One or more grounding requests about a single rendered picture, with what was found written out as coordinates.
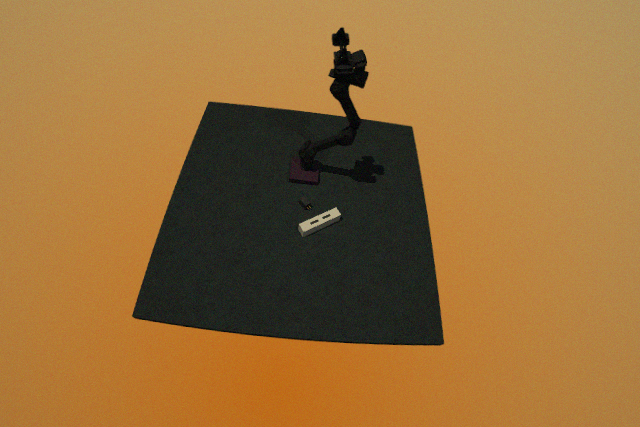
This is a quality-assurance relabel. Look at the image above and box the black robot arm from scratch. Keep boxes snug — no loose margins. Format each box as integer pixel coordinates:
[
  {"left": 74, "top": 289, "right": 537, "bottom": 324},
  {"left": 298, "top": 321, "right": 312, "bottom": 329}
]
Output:
[{"left": 298, "top": 50, "right": 369, "bottom": 170}]

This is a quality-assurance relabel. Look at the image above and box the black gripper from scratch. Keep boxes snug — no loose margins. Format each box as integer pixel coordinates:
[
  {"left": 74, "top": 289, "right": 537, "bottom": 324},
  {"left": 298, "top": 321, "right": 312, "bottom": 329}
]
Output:
[{"left": 331, "top": 28, "right": 354, "bottom": 77}]

